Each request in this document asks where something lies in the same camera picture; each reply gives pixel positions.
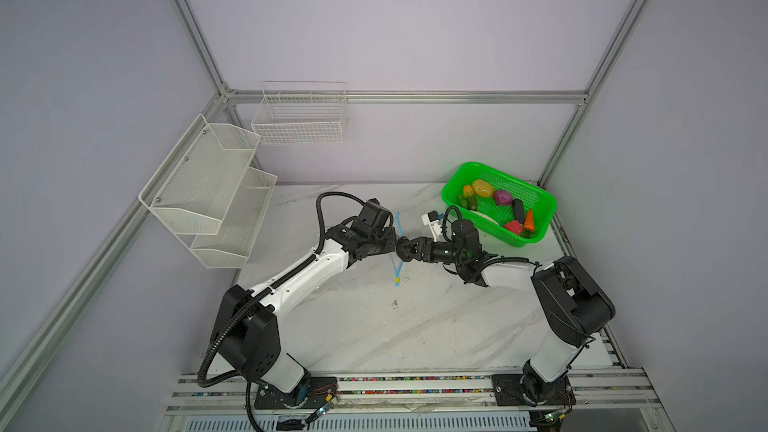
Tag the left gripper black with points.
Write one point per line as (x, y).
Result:
(391, 244)

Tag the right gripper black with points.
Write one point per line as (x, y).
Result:
(425, 250)

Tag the clear zip bag blue zipper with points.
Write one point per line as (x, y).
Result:
(396, 264)

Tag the purple onion toy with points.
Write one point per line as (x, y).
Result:
(502, 197)

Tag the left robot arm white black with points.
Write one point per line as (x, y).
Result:
(246, 340)

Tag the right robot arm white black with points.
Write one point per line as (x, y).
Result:
(574, 306)

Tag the yellow lemon toy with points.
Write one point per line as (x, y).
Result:
(483, 188)

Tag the red pepper toy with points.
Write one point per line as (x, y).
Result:
(514, 227)

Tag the green plastic basket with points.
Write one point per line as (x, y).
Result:
(491, 218)

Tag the orange carrot toy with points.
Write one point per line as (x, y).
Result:
(529, 223)

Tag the white mesh lower shelf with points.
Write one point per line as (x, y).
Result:
(232, 246)

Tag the white mesh shelf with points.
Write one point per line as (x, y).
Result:
(191, 193)
(232, 246)

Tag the white mesh upper shelf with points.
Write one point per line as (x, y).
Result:
(191, 193)

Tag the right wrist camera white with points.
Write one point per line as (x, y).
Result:
(434, 221)

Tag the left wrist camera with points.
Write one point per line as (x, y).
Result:
(373, 220)

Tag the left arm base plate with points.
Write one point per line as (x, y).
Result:
(309, 394)

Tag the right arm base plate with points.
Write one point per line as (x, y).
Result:
(527, 389)

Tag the white wire wall basket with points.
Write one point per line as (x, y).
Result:
(293, 113)

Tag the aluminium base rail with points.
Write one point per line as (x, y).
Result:
(426, 392)

